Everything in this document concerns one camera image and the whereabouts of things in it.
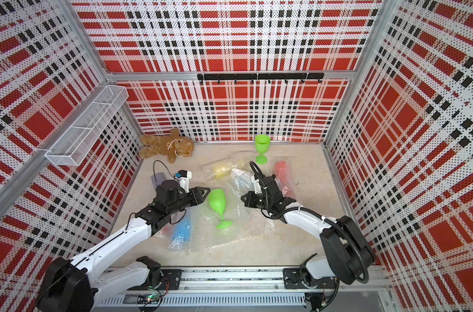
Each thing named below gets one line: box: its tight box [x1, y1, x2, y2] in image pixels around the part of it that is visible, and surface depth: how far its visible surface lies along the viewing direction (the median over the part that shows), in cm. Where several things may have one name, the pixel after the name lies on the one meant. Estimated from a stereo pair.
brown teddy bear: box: [138, 128, 195, 164], surface depth 113 cm
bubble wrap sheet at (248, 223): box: [185, 185, 277, 254], surface depth 86 cm
